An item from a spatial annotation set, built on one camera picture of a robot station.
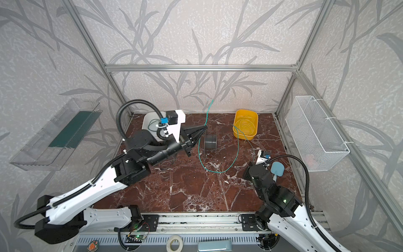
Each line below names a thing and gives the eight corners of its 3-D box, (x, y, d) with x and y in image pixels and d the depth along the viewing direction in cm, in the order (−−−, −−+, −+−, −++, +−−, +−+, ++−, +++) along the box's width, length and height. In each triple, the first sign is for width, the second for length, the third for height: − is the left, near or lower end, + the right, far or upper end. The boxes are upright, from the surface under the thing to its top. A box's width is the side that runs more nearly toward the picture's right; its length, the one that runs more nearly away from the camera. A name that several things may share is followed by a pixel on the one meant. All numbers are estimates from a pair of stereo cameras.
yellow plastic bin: (231, 137, 107) (231, 132, 103) (234, 113, 123) (235, 108, 118) (255, 141, 105) (257, 136, 101) (256, 116, 120) (257, 111, 116)
